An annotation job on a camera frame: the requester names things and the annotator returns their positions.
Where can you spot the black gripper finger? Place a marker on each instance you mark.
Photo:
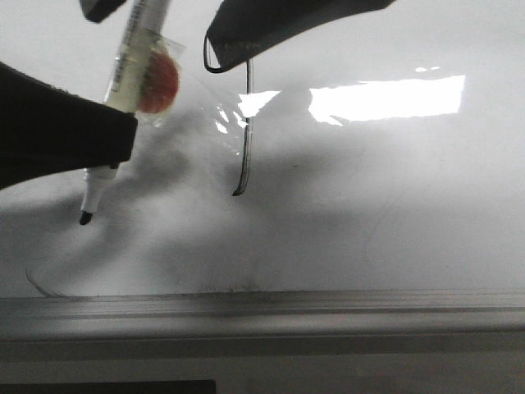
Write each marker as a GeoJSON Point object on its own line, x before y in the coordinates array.
{"type": "Point", "coordinates": [45, 130]}
{"type": "Point", "coordinates": [241, 30]}

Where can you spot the white black whiteboard marker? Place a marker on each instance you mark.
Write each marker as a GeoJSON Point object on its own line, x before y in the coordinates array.
{"type": "Point", "coordinates": [143, 29]}

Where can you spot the red round magnet with tape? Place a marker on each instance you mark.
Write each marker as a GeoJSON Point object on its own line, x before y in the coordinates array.
{"type": "Point", "coordinates": [161, 83]}

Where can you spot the white whiteboard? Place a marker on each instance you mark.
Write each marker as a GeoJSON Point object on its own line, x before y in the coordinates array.
{"type": "Point", "coordinates": [372, 183]}

